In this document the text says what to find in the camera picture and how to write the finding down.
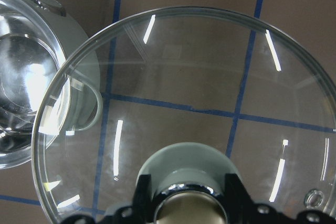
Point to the glass pot lid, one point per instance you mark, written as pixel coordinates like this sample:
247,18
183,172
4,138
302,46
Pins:
190,94

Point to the mint green electric pot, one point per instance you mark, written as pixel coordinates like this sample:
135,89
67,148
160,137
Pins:
37,38

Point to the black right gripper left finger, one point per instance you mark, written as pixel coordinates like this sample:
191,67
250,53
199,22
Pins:
136,212

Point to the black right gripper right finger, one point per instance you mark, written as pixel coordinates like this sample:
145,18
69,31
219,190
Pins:
240,208

